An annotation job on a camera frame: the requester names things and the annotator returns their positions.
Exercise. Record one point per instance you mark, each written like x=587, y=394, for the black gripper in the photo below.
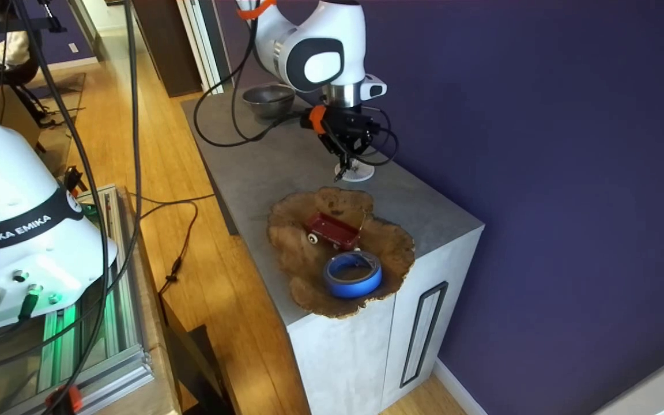
x=344, y=133

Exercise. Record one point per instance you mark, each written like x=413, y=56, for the white Franka robot base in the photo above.
x=50, y=250

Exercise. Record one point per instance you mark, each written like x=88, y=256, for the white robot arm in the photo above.
x=325, y=56

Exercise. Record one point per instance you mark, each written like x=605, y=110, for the white round coaster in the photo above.
x=363, y=177

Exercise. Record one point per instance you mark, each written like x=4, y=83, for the small red box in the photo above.
x=334, y=231

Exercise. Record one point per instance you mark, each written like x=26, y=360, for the blue tape roll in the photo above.
x=353, y=275

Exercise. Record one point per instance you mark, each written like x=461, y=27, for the grey concrete console table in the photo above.
x=353, y=356

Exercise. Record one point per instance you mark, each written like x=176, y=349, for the black camera tripod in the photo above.
x=19, y=67

